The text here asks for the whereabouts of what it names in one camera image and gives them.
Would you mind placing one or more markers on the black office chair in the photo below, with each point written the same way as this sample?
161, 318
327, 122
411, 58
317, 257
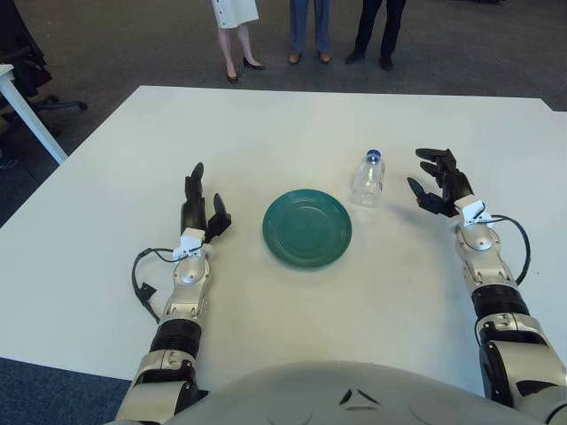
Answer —
24, 57

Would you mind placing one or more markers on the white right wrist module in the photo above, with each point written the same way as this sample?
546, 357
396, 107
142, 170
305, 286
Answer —
474, 212

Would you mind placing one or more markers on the green round plate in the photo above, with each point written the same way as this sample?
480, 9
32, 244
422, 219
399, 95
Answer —
307, 228

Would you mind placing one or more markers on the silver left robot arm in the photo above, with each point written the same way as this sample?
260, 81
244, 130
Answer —
190, 283

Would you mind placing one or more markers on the person in white skirt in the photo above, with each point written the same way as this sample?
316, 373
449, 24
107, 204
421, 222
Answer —
235, 13

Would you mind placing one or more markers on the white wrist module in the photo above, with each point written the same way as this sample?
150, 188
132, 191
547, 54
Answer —
192, 241
474, 212

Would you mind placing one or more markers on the grey robot torso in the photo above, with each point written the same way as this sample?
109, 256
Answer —
345, 394

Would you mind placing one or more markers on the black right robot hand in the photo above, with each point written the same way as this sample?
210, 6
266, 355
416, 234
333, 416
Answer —
452, 186

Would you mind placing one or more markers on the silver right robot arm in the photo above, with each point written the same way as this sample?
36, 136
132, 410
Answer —
480, 248

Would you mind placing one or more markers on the person in black trousers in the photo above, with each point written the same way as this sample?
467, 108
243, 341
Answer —
374, 22

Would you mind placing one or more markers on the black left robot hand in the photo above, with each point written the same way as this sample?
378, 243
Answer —
192, 212

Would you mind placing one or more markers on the person in blue jeans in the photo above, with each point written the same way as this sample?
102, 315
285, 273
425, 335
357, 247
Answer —
303, 22

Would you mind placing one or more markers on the clear bottle with blue cap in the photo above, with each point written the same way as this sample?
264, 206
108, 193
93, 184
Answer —
368, 181

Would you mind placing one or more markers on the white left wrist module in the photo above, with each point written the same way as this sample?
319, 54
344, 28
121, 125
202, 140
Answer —
192, 241

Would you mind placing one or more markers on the white side table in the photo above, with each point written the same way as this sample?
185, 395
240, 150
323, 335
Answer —
26, 115

